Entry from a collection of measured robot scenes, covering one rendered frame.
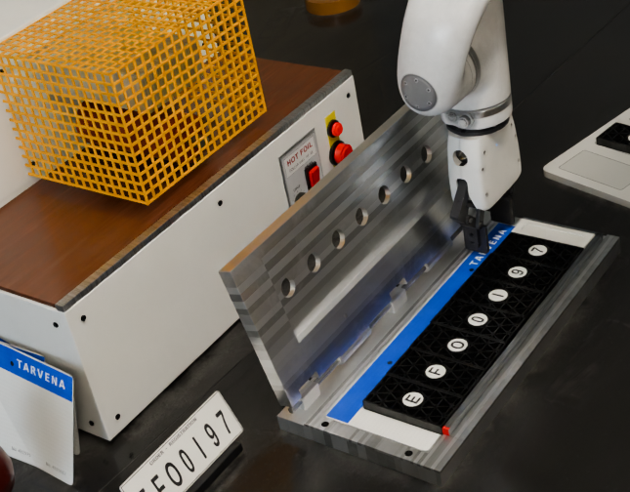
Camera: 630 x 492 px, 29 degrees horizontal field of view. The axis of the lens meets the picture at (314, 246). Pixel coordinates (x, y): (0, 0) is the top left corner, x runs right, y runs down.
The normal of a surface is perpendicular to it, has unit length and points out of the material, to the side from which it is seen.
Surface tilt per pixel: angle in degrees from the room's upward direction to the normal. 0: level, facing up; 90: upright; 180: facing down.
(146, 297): 90
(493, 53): 89
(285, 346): 76
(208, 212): 90
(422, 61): 87
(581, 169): 0
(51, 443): 69
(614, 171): 0
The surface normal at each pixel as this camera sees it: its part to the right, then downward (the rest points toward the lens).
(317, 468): -0.17, -0.82
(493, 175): 0.81, 0.20
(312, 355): 0.74, 0.00
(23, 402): -0.64, 0.19
